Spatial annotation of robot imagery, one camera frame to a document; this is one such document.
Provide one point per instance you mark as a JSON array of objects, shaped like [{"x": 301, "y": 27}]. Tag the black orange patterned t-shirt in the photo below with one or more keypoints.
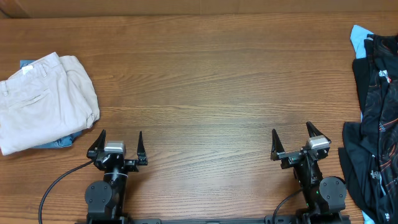
[{"x": 369, "y": 155}]

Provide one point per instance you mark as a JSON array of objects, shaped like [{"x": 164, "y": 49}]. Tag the folded beige pants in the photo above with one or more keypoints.
[{"x": 50, "y": 98}]

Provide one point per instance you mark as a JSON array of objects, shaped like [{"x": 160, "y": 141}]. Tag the folded blue jeans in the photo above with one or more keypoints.
[{"x": 65, "y": 141}]

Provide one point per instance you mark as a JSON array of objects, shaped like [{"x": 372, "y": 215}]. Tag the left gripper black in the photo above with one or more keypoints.
[{"x": 99, "y": 145}]

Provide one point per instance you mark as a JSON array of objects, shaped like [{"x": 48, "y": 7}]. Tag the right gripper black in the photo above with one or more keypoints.
[{"x": 292, "y": 157}]

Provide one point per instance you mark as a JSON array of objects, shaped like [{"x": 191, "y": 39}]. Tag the plain black garment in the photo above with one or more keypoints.
[{"x": 361, "y": 72}]

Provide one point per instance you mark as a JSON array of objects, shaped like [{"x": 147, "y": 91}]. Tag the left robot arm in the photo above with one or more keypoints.
[{"x": 105, "y": 198}]

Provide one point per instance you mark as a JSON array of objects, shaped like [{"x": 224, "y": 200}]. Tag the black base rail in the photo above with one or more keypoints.
[{"x": 211, "y": 221}]

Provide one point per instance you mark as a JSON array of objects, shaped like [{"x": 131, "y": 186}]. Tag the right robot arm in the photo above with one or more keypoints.
[{"x": 324, "y": 196}]

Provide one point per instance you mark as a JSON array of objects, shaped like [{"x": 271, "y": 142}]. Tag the light blue garment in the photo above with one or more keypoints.
[{"x": 357, "y": 37}]

